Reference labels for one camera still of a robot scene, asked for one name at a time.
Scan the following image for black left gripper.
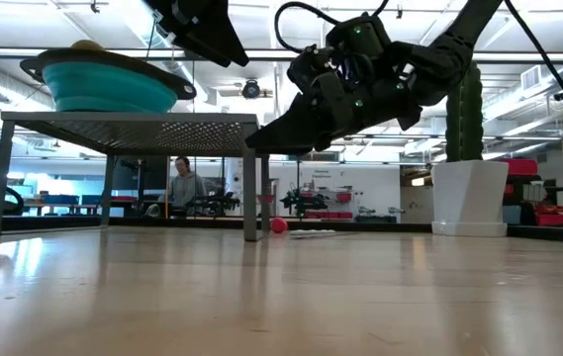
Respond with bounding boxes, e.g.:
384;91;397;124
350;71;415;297
141;0;251;68

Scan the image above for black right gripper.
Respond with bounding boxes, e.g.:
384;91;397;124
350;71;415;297
244;71;423;155

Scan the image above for blue white striped stick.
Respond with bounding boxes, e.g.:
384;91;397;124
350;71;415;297
289;228;336;239

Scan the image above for blue collapsible bowl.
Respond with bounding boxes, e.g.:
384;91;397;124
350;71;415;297
18;46;198;114

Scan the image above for grey perforated metal stand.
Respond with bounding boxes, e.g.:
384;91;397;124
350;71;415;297
0;111;272;243

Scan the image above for yellow toy fruit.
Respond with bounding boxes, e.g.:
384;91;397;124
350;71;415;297
69;39;108;51

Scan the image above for round black ceiling device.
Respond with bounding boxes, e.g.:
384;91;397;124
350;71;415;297
240;78;261;100

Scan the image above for row of red bins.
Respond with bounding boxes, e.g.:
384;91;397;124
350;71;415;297
305;211;354;220

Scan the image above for person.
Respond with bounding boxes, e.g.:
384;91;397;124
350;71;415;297
159;156;208;209

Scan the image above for black background monitor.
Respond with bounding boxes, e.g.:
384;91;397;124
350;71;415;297
112;156;168;192

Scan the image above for green cactus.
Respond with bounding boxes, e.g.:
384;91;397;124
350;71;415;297
445;63;484;163

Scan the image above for white plant pot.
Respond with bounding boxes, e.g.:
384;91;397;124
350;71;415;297
430;158;510;237

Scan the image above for blue storage bins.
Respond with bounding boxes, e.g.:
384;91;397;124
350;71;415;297
42;194;80;206

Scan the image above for red storage box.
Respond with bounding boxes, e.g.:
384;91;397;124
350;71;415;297
501;157;539;177

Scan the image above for red low container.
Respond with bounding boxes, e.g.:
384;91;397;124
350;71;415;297
532;205;563;227

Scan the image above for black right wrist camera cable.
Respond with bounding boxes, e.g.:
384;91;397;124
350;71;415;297
274;0;391;54

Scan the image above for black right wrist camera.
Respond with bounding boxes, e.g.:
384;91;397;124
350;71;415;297
288;44;337;96

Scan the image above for black aluminium table frame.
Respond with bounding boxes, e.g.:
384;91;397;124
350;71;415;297
0;212;563;244

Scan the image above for overhead frame beam with lights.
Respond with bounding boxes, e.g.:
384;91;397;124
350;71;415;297
0;47;563;63

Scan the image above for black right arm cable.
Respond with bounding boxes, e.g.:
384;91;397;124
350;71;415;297
503;0;563;139

